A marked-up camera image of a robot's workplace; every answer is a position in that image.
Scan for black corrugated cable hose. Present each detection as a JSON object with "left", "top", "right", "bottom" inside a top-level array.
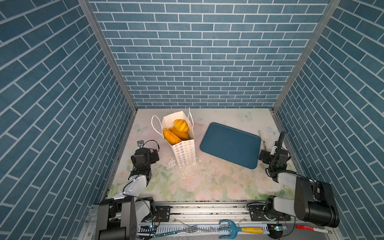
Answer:
[{"left": 276, "top": 131, "right": 286, "bottom": 157}]

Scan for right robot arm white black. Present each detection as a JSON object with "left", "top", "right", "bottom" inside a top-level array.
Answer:
[{"left": 259, "top": 149, "right": 340, "bottom": 228}]

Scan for metal fork green handle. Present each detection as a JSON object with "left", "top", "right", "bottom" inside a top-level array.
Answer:
[{"left": 153, "top": 226, "right": 198, "bottom": 238}]

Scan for metal tongs white tips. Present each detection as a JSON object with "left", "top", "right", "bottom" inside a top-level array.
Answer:
[{"left": 259, "top": 130, "right": 267, "bottom": 151}]

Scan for sesame oval bread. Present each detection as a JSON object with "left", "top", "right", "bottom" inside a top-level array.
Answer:
[{"left": 163, "top": 129, "right": 182, "bottom": 146}]

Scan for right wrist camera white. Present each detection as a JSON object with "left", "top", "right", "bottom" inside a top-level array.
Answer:
[{"left": 270, "top": 141, "right": 278, "bottom": 156}]

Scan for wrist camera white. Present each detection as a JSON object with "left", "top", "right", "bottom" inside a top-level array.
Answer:
[
  {"left": 270, "top": 141, "right": 278, "bottom": 156},
  {"left": 137, "top": 140, "right": 145, "bottom": 150}
]

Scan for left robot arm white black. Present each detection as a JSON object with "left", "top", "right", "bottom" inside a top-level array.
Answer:
[{"left": 95, "top": 147, "right": 159, "bottom": 240}]

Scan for teal rectangular tray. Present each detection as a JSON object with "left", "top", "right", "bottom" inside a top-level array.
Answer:
[{"left": 200, "top": 123, "right": 261, "bottom": 170}]

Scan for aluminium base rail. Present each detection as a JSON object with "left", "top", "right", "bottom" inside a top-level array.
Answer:
[{"left": 119, "top": 200, "right": 331, "bottom": 226}]

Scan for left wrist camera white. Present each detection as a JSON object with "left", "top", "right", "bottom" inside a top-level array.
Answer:
[{"left": 137, "top": 140, "right": 145, "bottom": 150}]

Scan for red white marker pen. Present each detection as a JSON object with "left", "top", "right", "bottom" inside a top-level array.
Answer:
[{"left": 296, "top": 225, "right": 332, "bottom": 234}]

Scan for teal garden fork yellow handle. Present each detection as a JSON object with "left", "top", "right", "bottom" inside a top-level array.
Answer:
[{"left": 218, "top": 220, "right": 264, "bottom": 239}]

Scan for large sugared twisted bun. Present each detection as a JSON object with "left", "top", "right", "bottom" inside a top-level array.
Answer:
[{"left": 169, "top": 127, "right": 190, "bottom": 141}]

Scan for white paper bag with pattern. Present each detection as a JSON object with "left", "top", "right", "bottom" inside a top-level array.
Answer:
[{"left": 151, "top": 111, "right": 196, "bottom": 168}]

